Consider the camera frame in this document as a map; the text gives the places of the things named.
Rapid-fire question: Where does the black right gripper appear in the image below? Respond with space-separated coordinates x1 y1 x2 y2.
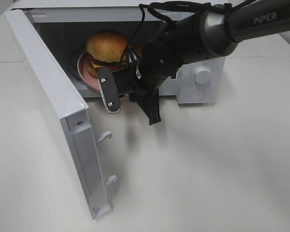
98 21 183 125

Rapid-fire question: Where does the pink round plate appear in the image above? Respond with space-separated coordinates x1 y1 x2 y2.
76 43 145 97

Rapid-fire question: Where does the burger with lettuce and cheese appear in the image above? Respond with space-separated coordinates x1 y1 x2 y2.
86 29 128 78

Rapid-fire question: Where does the white microwave door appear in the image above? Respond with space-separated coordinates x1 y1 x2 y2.
5 10 112 219

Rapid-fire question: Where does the round white door button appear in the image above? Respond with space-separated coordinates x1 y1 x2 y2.
190 89 205 101

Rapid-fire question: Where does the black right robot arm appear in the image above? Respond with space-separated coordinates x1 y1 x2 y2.
98 0 290 124

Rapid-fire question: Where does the white microwave oven body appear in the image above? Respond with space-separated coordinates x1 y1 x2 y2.
11 0 231 105

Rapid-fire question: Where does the lower white microwave knob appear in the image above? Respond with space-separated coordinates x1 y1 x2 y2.
193 66 212 85

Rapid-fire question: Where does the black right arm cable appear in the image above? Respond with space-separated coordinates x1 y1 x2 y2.
119 1 235 71

